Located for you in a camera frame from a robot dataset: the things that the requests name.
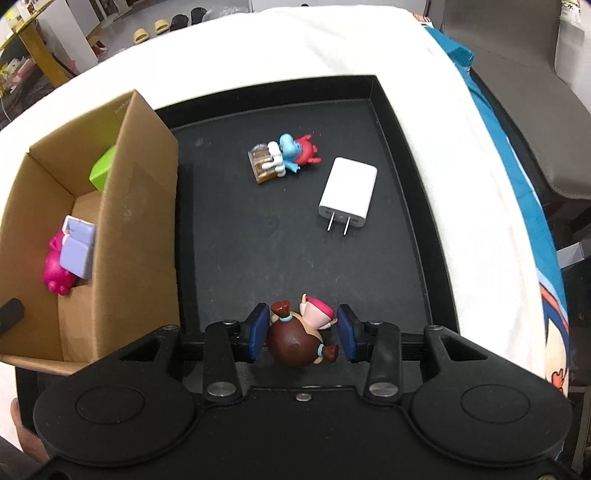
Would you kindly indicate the blue red figure with mug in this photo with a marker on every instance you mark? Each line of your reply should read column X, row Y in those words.
column 288, row 147

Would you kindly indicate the purple block toy figure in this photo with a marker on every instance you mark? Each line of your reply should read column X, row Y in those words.
column 76, row 254

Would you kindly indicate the white plug charger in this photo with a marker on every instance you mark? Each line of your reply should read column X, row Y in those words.
column 348, row 187

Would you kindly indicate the pink dinosaur figure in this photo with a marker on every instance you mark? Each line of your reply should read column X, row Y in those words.
column 55, row 277

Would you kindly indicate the white blanket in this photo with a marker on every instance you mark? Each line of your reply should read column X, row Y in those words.
column 461, row 161

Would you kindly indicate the brown-haired doll figure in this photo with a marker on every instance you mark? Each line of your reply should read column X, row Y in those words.
column 295, row 339

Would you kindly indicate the brown cardboard box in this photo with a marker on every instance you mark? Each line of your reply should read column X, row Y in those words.
column 138, row 230

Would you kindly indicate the yellow slipper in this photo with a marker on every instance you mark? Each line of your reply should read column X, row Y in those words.
column 141, row 35
column 161, row 26

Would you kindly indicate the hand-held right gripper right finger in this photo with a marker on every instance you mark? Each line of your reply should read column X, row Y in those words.
column 347, row 334

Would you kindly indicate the green hexagonal toy box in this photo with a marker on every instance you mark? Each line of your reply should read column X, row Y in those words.
column 102, row 170

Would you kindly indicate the black slipper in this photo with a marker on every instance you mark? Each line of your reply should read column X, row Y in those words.
column 179, row 21
column 198, row 14

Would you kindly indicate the yellow table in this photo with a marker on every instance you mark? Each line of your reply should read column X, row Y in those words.
column 44, row 55

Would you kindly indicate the grey chair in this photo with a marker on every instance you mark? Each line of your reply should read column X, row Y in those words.
column 508, row 55

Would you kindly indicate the blue printed bedsheet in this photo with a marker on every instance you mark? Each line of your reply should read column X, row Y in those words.
column 551, row 300

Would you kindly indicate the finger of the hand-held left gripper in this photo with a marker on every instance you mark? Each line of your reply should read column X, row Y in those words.
column 10, row 316

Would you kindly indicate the black plastic tray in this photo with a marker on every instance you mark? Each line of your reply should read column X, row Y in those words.
column 240, row 258

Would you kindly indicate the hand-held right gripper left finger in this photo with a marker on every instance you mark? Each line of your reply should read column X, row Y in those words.
column 259, row 332

